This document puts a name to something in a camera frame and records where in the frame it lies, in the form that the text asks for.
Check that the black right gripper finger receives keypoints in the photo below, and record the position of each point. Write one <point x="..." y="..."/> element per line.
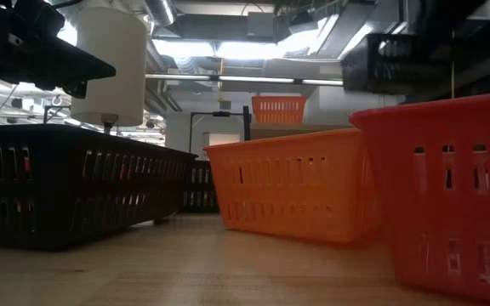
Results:
<point x="435" y="68"/>

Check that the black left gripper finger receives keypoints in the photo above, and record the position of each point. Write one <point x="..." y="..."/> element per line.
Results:
<point x="49" y="64"/>
<point x="76" y="89"/>

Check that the black plastic basket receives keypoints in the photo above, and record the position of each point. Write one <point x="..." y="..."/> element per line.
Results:
<point x="58" y="140"/>
<point x="200" y="187"/>
<point x="355" y="72"/>

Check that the red plastic basket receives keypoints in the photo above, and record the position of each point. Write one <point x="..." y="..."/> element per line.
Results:
<point x="440" y="127"/>

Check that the orange plastic basket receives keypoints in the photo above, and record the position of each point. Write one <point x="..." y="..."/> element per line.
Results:
<point x="279" y="117"/>
<point x="270" y="149"/>

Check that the wooden shelf with black legs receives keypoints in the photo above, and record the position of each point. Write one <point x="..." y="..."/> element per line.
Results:
<point x="247" y="127"/>

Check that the white shade table lamp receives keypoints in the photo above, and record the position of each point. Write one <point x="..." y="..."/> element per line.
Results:
<point x="109" y="64"/>

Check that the long ceiling light tube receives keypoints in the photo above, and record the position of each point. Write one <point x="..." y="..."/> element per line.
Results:
<point x="245" y="79"/>

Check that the large silver ceiling duct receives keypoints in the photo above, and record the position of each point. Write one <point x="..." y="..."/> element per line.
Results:
<point x="334" y="34"/>

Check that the round silver ventilation duct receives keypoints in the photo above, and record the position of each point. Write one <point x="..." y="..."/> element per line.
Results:
<point x="160" y="10"/>

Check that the black background frame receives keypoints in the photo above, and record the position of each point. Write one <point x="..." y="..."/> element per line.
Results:
<point x="211" y="113"/>

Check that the grey rectangular ceiling duct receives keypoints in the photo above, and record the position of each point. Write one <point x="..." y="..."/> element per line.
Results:
<point x="228" y="27"/>

